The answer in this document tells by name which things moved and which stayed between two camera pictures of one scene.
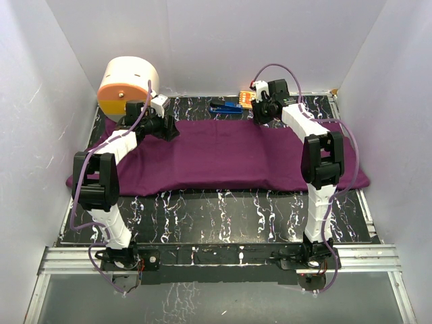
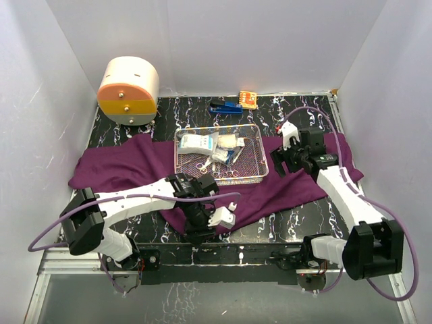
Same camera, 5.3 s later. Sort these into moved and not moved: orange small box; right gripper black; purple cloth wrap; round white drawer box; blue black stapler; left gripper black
Moved: left gripper black; right gripper black; purple cloth wrap
Not moved: round white drawer box; orange small box; blue black stapler
